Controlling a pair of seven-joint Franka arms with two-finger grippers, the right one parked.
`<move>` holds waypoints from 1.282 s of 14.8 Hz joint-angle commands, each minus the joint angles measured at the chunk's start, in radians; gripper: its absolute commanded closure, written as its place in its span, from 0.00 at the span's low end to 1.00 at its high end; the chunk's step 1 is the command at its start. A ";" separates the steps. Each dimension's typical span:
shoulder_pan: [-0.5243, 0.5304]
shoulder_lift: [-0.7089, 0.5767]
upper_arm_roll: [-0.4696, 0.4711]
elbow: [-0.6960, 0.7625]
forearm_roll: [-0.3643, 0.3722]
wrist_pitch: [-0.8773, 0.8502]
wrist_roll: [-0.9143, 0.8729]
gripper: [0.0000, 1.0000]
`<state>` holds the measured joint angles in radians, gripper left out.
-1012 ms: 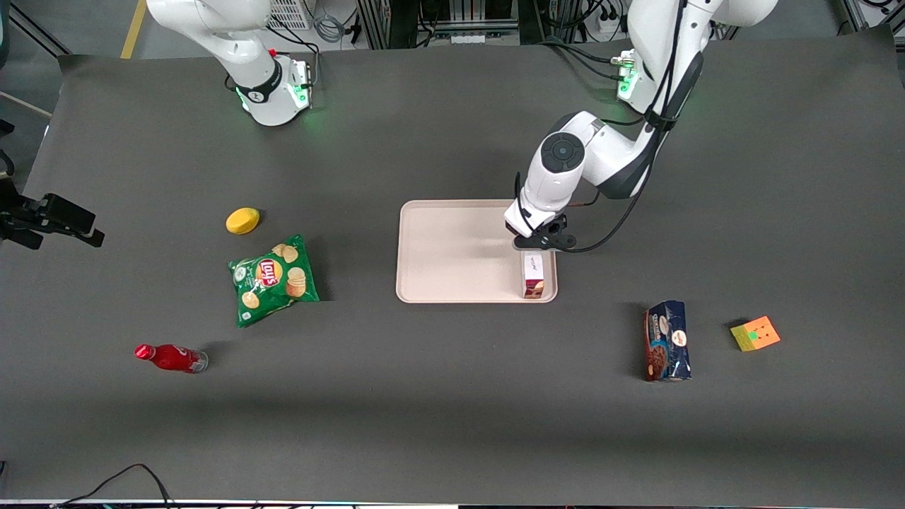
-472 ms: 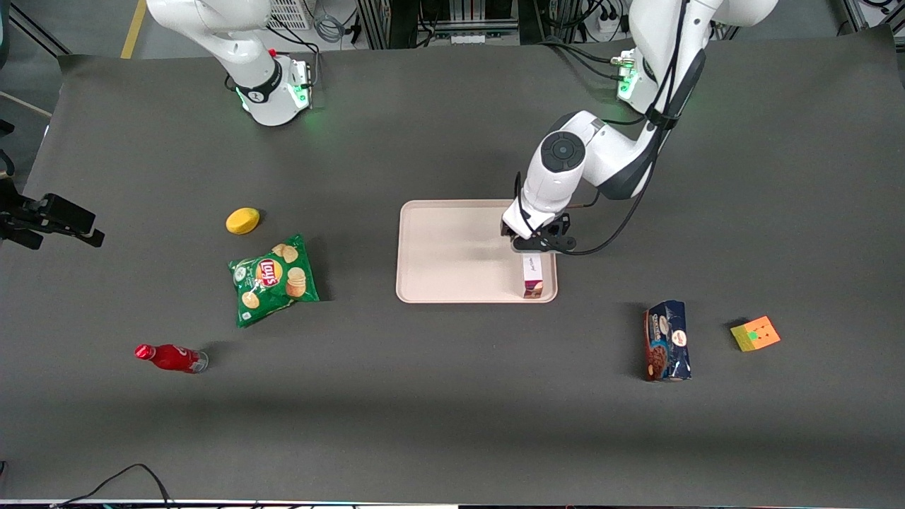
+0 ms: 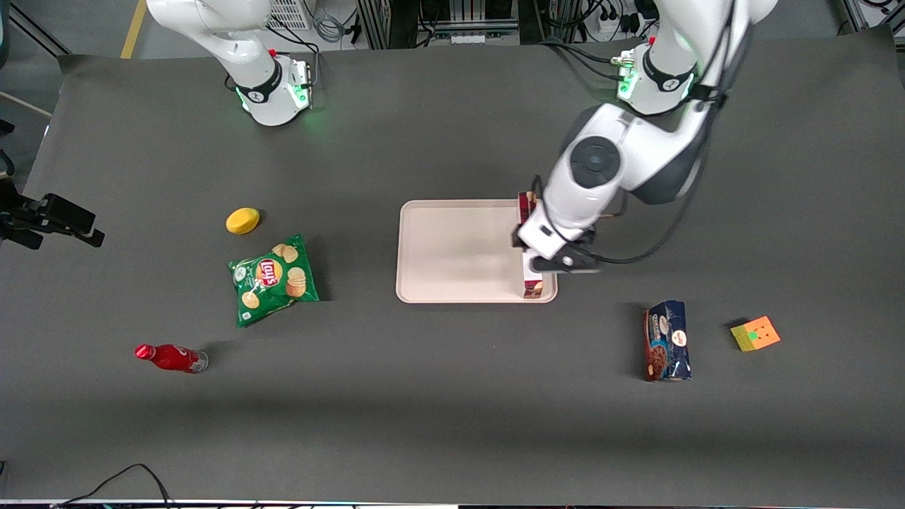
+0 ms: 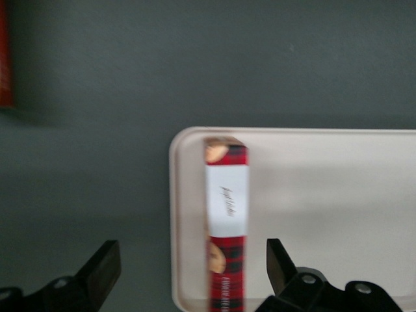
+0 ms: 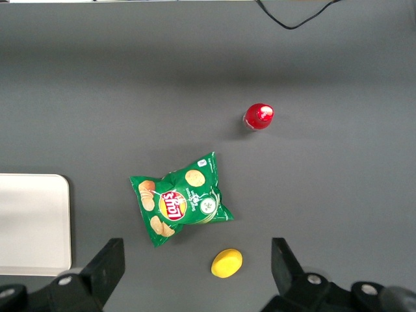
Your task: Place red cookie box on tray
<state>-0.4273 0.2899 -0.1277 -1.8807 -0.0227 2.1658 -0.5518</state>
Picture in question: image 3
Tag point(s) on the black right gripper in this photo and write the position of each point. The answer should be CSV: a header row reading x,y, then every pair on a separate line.
x,y
44,213

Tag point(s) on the white perforated box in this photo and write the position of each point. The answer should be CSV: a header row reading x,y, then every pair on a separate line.
x,y
290,13

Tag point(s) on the pale pink plastic tray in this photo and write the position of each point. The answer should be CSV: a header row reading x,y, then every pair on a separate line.
x,y
459,251

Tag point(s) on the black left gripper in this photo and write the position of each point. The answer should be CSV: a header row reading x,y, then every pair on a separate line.
x,y
515,239

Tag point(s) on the red cookie box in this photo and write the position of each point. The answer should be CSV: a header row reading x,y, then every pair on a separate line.
x,y
532,287

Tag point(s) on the red cola bottle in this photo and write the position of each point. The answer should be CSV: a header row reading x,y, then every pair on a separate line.
x,y
170,358

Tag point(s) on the aluminium frame rack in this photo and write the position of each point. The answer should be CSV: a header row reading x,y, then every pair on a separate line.
x,y
452,18

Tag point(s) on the colourful Rubik's cube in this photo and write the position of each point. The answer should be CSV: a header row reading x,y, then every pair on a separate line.
x,y
755,334

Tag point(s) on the white power strip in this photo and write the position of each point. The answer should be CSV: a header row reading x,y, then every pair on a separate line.
x,y
609,25

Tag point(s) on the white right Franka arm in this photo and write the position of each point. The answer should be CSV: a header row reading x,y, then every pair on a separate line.
x,y
233,35

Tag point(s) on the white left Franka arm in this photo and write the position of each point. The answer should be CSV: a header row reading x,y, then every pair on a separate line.
x,y
622,155

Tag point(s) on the dark grey table mat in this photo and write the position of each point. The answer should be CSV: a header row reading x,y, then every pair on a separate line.
x,y
452,410

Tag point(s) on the yellow lemon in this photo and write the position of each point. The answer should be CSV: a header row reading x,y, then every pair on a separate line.
x,y
242,220

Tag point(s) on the blue chocolate cookie pack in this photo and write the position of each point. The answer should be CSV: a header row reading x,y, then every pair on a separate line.
x,y
667,343

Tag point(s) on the green Lay's chips bag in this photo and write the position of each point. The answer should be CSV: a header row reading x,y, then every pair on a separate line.
x,y
272,283

